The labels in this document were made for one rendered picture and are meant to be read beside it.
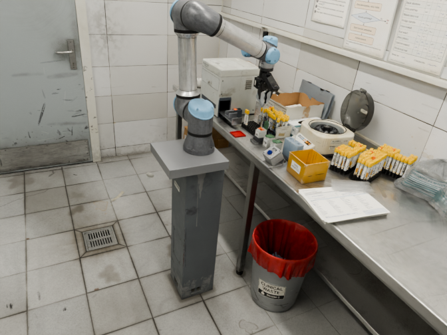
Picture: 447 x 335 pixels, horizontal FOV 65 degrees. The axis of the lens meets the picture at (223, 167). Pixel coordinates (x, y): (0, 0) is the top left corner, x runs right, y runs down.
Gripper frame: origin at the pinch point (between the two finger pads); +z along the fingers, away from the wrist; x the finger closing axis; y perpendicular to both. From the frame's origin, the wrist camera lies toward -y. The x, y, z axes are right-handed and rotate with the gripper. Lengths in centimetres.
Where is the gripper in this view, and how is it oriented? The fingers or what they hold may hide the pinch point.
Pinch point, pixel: (263, 105)
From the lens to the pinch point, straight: 195.1
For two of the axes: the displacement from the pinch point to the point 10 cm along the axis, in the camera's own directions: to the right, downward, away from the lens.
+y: -4.5, -4.8, 7.5
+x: -8.9, 1.7, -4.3
